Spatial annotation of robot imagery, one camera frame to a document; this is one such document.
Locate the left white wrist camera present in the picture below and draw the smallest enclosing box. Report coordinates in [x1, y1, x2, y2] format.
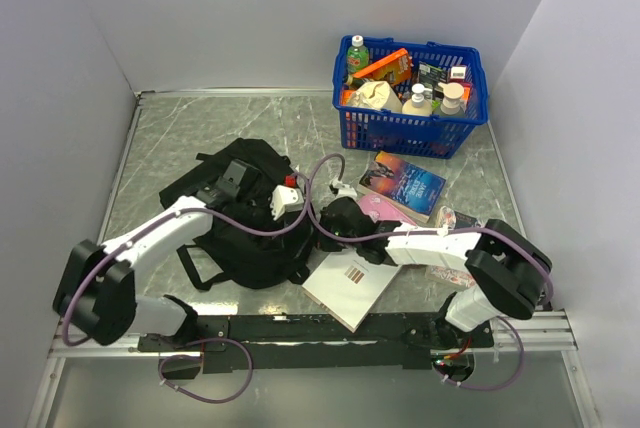
[270, 175, 305, 221]

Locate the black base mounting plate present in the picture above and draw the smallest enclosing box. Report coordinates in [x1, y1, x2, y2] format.
[136, 311, 496, 375]

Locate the blue sunset cover book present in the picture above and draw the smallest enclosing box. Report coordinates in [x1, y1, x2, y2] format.
[356, 151, 446, 224]

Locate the white pump lotion bottle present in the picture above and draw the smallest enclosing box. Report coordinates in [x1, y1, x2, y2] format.
[401, 83, 433, 117]

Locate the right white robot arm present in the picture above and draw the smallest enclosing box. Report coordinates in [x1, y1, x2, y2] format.
[309, 197, 553, 346]

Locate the aluminium rail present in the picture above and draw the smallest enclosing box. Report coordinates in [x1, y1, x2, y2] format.
[48, 311, 578, 359]

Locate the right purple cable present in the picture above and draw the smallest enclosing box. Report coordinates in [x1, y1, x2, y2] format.
[302, 152, 556, 392]

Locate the orange snack box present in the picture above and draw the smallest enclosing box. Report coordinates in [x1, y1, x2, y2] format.
[351, 48, 412, 87]

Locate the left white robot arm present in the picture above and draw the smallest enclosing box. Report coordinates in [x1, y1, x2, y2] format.
[53, 160, 261, 350]

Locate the beige crumpled paper bag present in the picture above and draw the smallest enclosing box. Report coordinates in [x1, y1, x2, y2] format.
[345, 81, 402, 113]

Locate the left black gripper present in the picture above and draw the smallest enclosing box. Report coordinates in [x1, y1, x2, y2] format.
[234, 190, 290, 252]

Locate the dark green packet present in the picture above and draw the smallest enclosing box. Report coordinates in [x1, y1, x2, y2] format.
[416, 61, 448, 100]

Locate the beige cap pump bottle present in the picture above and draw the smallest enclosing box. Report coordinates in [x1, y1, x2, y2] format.
[435, 82, 465, 117]

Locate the green drink bottle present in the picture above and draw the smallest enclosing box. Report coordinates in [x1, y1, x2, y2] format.
[346, 35, 370, 75]

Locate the pink cartoon pencil case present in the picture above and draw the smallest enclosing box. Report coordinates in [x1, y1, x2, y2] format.
[357, 193, 418, 227]

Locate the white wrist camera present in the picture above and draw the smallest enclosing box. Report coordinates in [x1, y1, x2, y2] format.
[270, 175, 305, 221]
[329, 178, 358, 200]

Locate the blue plastic shopping basket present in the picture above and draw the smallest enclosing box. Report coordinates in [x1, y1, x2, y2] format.
[332, 35, 489, 159]

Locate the floral cover book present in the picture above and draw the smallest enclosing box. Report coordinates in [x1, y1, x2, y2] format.
[424, 204, 484, 291]

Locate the small white red box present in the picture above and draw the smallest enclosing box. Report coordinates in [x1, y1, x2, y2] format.
[448, 65, 468, 83]

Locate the black student backpack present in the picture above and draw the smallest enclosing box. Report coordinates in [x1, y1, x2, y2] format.
[157, 136, 318, 292]

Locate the white square notebook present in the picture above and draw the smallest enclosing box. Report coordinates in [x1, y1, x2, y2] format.
[302, 250, 401, 332]

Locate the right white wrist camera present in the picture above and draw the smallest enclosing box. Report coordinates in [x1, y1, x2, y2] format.
[329, 178, 358, 200]

